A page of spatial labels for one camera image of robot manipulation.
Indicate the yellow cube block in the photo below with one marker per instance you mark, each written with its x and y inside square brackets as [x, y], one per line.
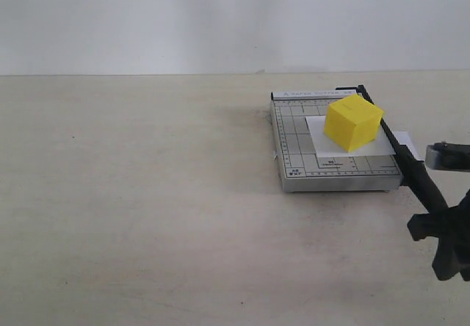
[352, 122]

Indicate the black cutter blade arm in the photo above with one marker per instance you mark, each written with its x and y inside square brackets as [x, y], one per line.
[415, 175]

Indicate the white paper sheet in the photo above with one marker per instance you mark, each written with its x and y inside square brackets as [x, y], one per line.
[325, 148]

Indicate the grey paper cutter base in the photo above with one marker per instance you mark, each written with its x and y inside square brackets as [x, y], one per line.
[299, 167]

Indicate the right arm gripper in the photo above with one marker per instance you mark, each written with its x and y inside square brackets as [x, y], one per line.
[449, 226]

